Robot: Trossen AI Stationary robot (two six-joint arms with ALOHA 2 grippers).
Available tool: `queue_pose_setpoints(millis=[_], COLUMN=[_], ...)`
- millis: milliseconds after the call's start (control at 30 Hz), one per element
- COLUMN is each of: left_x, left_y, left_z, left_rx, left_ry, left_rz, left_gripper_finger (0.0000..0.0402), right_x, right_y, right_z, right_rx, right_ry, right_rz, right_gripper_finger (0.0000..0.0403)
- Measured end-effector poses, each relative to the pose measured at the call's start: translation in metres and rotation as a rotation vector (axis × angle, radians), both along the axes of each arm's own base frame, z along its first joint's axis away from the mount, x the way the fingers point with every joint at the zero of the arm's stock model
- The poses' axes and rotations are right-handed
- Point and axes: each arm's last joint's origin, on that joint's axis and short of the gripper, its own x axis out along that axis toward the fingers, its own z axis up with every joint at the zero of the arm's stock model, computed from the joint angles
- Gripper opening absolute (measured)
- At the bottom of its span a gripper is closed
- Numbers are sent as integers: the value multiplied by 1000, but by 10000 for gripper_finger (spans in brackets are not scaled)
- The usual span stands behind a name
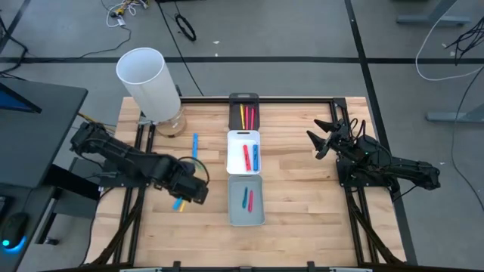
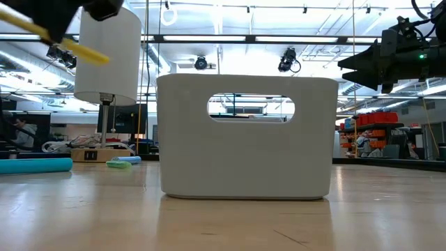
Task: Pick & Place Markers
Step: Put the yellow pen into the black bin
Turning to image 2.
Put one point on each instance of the grey plastic bin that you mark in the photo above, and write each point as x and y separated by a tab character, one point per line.
244	157

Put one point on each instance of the white shade table lamp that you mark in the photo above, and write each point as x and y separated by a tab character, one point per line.
108	69

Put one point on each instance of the black overhead frame bar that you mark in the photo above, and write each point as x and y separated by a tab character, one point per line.
251	39

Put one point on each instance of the black overhead camera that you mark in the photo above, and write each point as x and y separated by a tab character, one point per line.
201	63
287	59
62	57

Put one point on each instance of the shelf with orange bins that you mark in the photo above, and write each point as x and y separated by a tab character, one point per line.
378	118

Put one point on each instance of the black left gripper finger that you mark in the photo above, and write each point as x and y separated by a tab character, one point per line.
48	15
104	8

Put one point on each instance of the person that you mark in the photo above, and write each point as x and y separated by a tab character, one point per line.
26	137

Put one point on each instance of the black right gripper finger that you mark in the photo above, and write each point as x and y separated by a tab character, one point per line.
369	79
366	59

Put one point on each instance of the blue marker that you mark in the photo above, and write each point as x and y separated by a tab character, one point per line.
35	166
130	159

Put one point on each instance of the black monitor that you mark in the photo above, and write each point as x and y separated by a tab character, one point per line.
125	120

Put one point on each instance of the yellow marker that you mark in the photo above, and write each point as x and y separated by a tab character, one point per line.
87	55

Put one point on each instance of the green marker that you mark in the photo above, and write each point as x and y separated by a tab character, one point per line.
118	164

